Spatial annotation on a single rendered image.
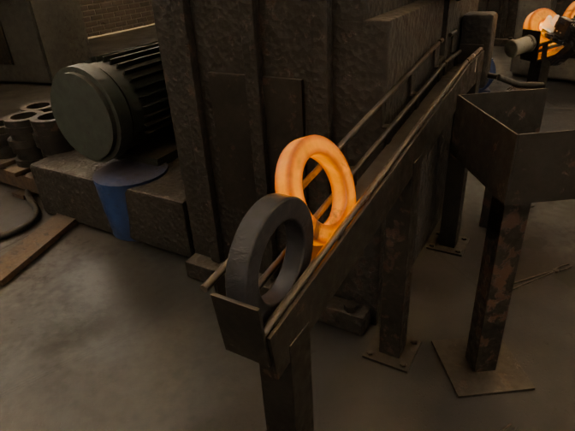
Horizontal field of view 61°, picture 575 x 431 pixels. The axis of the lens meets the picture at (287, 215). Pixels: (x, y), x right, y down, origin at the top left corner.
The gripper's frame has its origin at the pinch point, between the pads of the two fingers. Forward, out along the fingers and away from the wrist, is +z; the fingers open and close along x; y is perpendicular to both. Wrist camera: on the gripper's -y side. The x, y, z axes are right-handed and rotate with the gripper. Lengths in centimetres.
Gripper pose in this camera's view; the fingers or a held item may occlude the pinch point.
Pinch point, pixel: (541, 26)
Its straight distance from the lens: 210.1
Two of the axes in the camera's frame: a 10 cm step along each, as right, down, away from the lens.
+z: -3.3, -6.5, 6.8
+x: -9.4, 1.8, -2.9
